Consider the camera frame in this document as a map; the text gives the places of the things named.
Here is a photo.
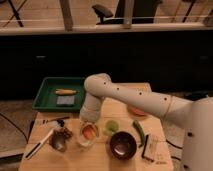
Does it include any black cable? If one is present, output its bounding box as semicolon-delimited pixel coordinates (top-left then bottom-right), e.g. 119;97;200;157
0;112;30;144

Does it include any yellow corn cob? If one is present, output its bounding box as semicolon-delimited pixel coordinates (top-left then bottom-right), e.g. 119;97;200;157
55;89;77;95

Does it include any red orange apple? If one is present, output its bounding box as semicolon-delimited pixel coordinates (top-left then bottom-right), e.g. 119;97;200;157
82;125;96;140

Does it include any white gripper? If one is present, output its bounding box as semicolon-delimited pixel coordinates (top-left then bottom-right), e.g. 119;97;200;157
79;103;101;137

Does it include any dark brown bowl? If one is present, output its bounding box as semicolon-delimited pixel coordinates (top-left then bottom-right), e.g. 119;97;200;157
109;131;137;160

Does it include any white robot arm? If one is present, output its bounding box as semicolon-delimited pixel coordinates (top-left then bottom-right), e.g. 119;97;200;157
80;73;213;171

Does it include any grey sponge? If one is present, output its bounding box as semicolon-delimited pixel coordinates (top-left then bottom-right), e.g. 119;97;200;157
56;96;75;106

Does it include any green chili pepper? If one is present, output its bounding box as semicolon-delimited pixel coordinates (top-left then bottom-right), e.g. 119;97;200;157
132;120;146;148

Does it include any silver metal cup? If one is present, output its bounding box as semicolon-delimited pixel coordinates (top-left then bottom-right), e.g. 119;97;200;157
49;134;66;152

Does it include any orange bowl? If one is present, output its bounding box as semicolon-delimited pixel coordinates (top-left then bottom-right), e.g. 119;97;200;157
128;106;147;116

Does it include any black office chair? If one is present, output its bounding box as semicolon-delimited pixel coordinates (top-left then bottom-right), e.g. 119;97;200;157
92;0;162;25

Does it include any black handled utensil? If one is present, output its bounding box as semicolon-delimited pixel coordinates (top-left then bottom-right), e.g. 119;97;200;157
35;116;70;125

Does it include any green plastic tray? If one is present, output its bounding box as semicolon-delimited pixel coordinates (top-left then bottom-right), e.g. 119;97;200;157
32;77;85;113

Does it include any black white brush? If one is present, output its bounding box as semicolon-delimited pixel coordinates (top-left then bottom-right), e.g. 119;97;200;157
142;134;158;162

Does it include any white paper cup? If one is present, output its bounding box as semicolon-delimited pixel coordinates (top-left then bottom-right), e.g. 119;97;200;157
77;135;96;148

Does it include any brown grape bunch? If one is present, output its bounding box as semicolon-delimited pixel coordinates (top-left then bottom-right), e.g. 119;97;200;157
55;127;73;140

